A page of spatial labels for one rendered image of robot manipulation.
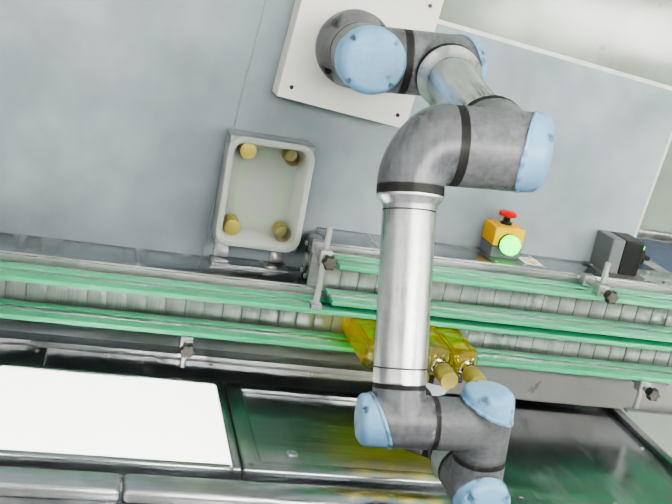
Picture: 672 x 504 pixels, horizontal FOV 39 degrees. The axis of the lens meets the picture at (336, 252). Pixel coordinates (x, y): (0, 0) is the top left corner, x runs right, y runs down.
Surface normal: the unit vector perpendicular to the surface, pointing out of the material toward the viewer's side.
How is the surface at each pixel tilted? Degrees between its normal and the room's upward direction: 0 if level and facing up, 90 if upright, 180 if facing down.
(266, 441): 90
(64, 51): 0
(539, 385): 0
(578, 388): 0
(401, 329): 27
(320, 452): 90
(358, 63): 11
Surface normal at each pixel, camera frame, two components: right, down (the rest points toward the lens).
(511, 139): 0.16, -0.09
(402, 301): -0.09, -0.06
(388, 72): 0.00, 0.29
